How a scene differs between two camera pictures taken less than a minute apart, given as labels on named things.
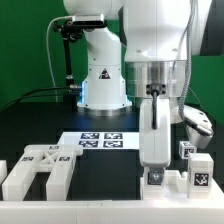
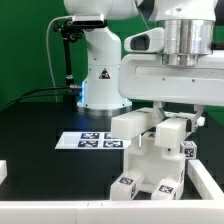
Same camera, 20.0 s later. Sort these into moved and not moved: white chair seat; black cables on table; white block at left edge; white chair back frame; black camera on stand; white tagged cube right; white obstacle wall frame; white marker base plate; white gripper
Moved: white gripper; white chair seat; white chair back frame
Not moved: black camera on stand; white block at left edge; white marker base plate; white obstacle wall frame; white tagged cube right; black cables on table
